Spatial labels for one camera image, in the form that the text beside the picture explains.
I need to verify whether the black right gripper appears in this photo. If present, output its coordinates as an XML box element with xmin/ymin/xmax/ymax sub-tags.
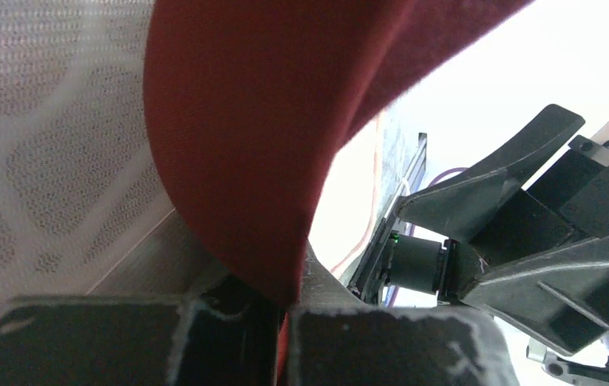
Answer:
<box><xmin>394</xmin><ymin>104</ymin><xmax>609</xmax><ymax>355</ymax></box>

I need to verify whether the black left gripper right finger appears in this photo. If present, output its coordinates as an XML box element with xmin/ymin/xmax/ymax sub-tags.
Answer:
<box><xmin>286</xmin><ymin>248</ymin><xmax>519</xmax><ymax>385</ymax></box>

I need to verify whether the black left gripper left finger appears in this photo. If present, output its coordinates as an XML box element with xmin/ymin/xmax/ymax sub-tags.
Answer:
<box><xmin>0</xmin><ymin>277</ymin><xmax>282</xmax><ymax>385</ymax></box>

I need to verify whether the dark red bra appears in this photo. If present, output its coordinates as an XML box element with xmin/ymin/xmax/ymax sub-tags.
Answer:
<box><xmin>143</xmin><ymin>1</ymin><xmax>525</xmax><ymax>385</ymax></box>

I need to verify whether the aluminium frame rail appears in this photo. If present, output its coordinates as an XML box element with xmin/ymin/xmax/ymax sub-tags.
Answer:
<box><xmin>339</xmin><ymin>130</ymin><xmax>427</xmax><ymax>304</ymax></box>

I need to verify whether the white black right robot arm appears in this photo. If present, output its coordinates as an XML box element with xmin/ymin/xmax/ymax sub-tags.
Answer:
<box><xmin>389</xmin><ymin>105</ymin><xmax>609</xmax><ymax>355</ymax></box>

